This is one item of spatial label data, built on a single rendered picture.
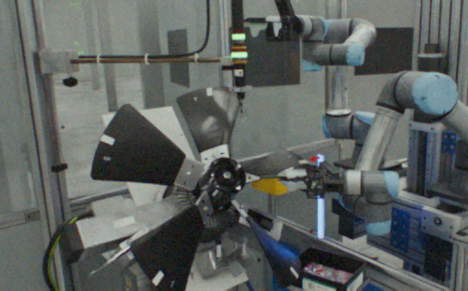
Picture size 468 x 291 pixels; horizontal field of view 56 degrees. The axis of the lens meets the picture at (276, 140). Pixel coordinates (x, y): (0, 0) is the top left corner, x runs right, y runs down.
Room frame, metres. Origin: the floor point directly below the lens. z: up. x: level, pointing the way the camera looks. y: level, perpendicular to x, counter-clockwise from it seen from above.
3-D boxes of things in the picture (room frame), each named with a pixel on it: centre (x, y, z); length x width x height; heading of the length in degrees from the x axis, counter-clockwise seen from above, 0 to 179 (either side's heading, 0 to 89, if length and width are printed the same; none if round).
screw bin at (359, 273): (1.31, -0.15, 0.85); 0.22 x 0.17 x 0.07; 56
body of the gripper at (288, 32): (1.48, -0.03, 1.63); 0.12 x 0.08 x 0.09; 141
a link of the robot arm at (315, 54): (1.59, -0.15, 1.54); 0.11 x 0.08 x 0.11; 68
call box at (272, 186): (1.77, 0.02, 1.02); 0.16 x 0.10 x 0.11; 41
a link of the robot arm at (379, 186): (1.24, -0.30, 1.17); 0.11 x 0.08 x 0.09; 78
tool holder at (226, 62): (1.31, 0.11, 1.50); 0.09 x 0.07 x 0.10; 76
